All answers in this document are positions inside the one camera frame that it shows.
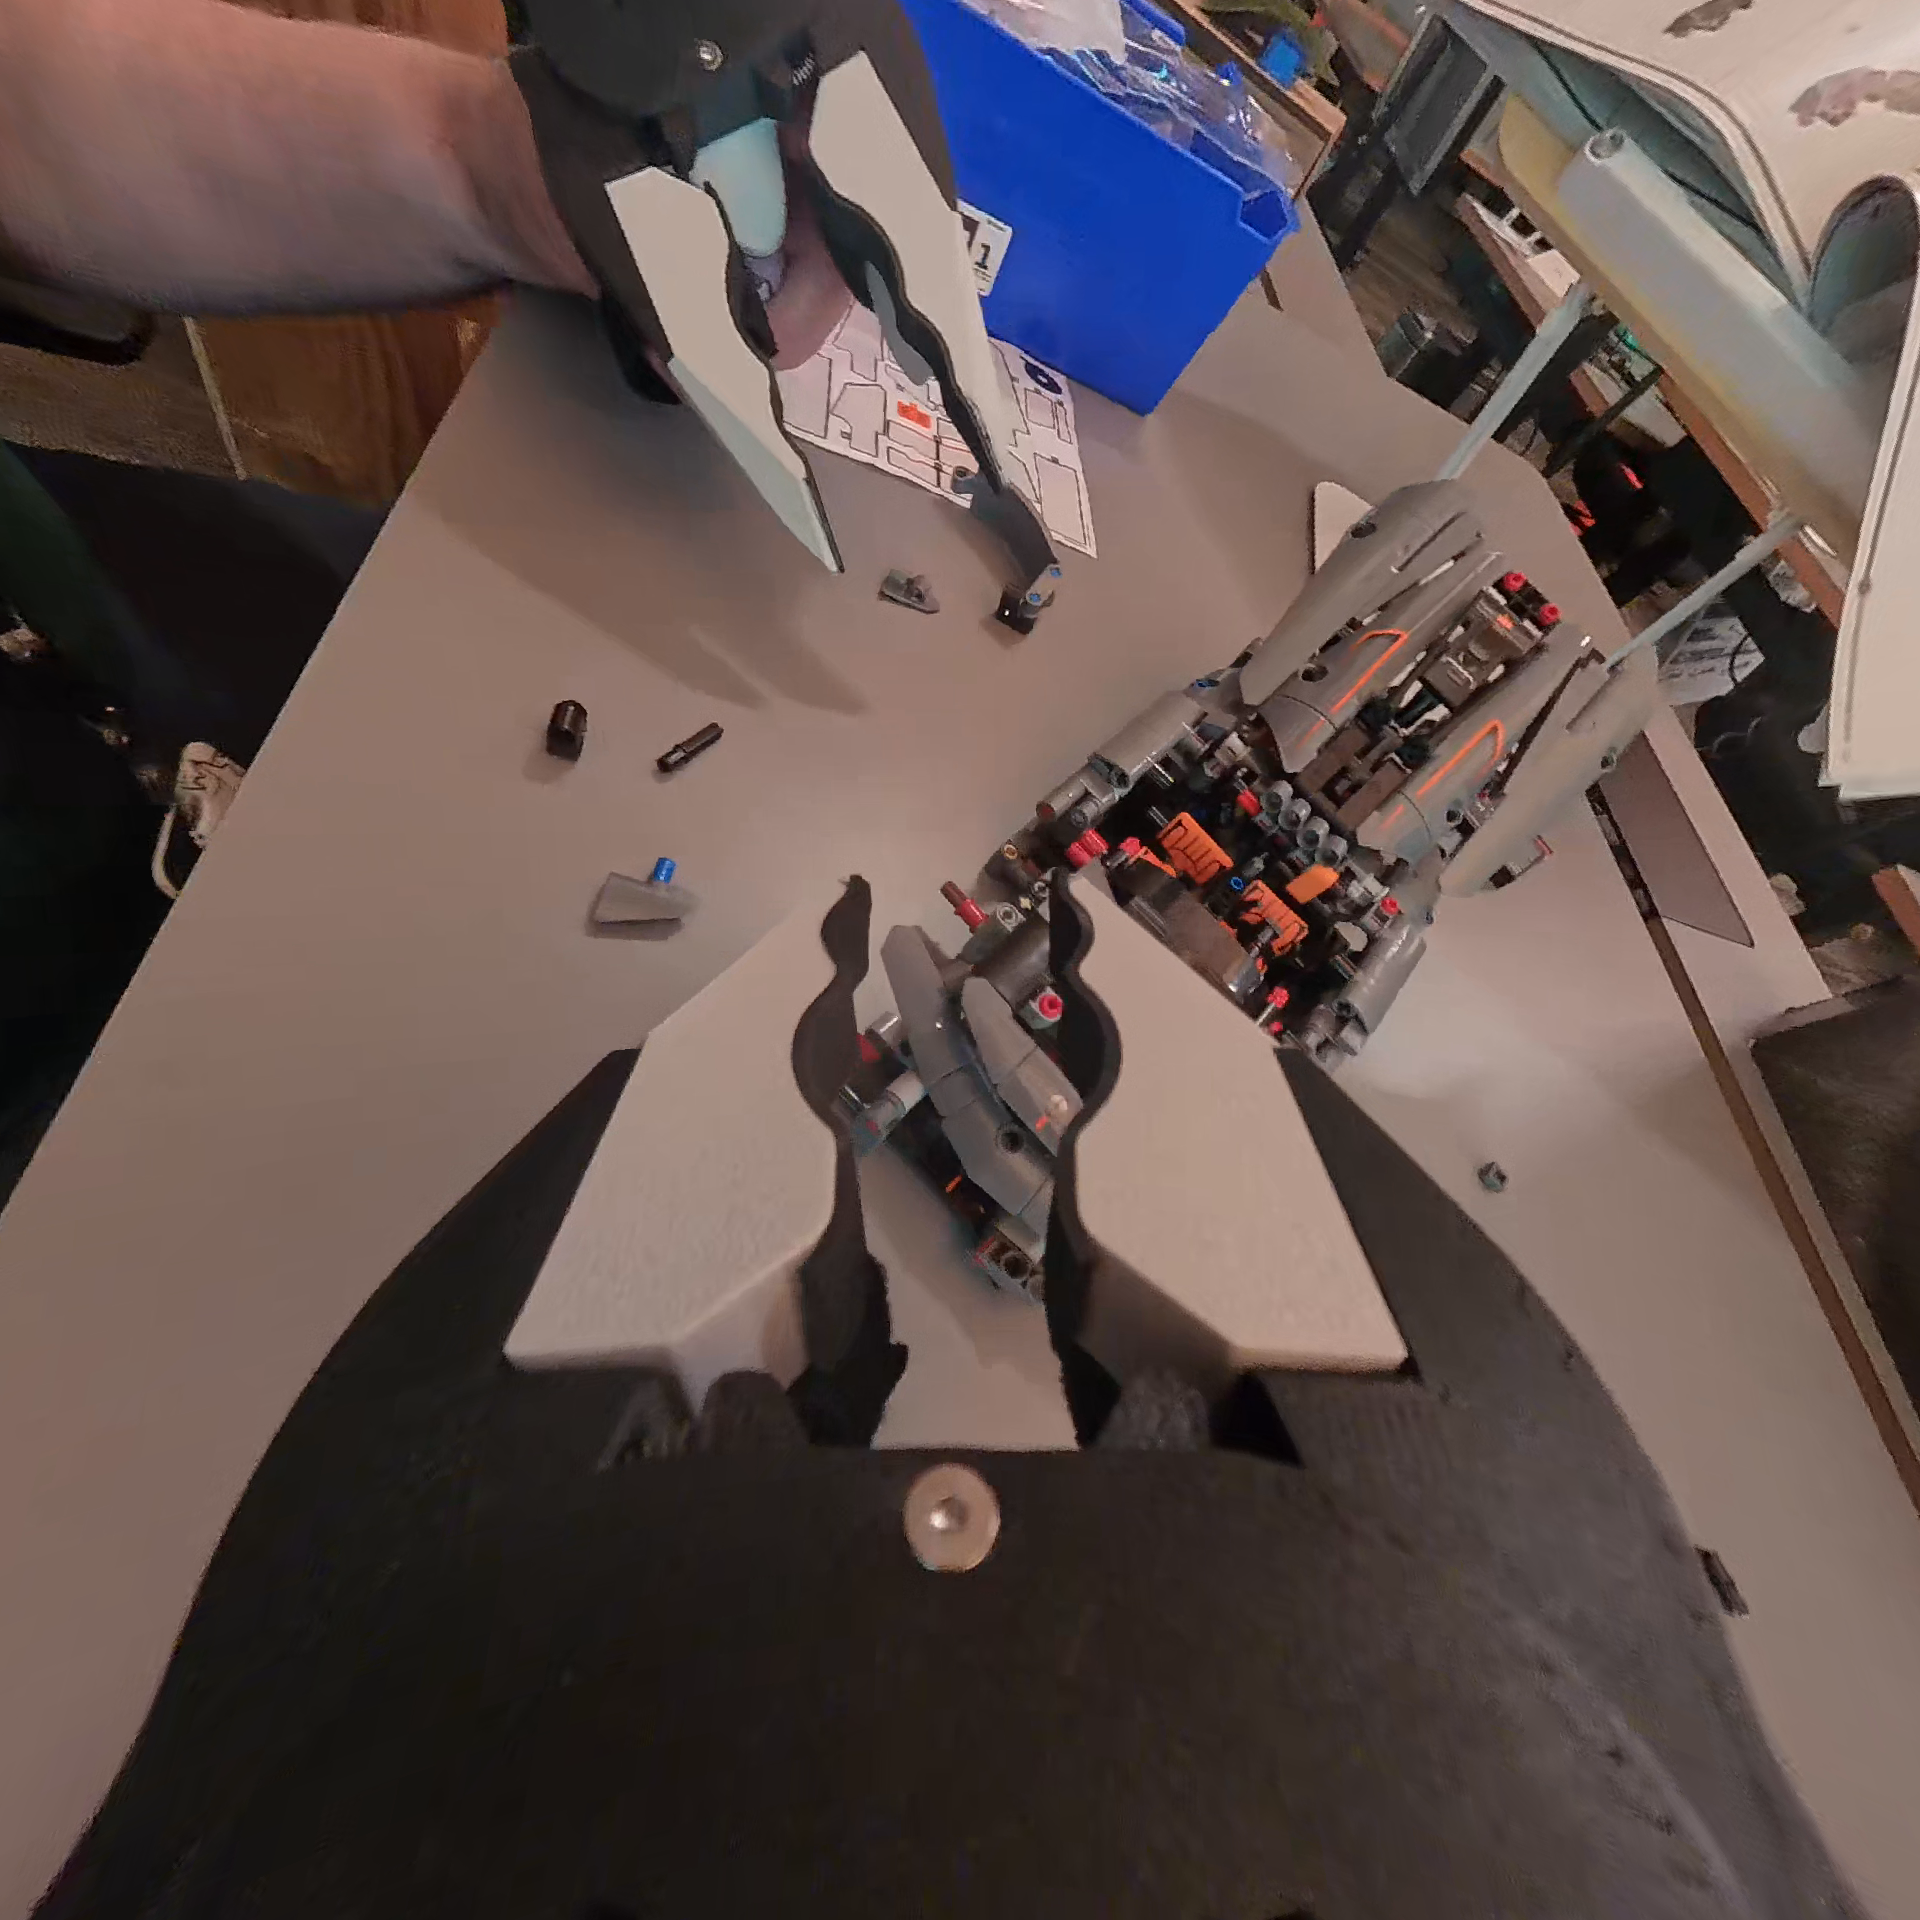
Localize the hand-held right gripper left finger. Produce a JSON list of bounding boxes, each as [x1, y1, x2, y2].
[[502, 873, 908, 1449]]

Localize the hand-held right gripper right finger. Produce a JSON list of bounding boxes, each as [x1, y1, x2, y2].
[[1042, 870, 1414, 1449]]

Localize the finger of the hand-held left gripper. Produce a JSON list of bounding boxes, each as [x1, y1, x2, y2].
[[600, 163, 847, 576], [793, 44, 1057, 565]]

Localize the dark grey curved lego panel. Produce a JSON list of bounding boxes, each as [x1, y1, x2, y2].
[[959, 456, 1071, 633]]

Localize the grey lego beam blue pins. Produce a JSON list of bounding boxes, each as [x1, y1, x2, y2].
[[588, 851, 703, 942]]

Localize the grey lego car model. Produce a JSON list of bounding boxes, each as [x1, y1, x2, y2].
[[834, 476, 1664, 1303]]

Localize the person's left forearm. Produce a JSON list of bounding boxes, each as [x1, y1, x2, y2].
[[0, 0, 600, 321]]

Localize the lego instruction booklet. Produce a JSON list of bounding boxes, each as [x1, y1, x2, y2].
[[1463, 0, 1920, 805]]

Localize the person's left hand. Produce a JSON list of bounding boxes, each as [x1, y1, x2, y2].
[[759, 248, 835, 356]]

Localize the white sticker sheet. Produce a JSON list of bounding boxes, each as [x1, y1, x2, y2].
[[770, 283, 1100, 563]]

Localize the blue plastic bin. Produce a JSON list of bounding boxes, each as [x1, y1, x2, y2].
[[898, 0, 1303, 419]]

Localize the clear plastic bags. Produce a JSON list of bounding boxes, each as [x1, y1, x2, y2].
[[959, 0, 1294, 195]]

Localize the pale book stand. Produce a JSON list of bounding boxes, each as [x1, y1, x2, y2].
[[1434, 127, 1885, 683]]

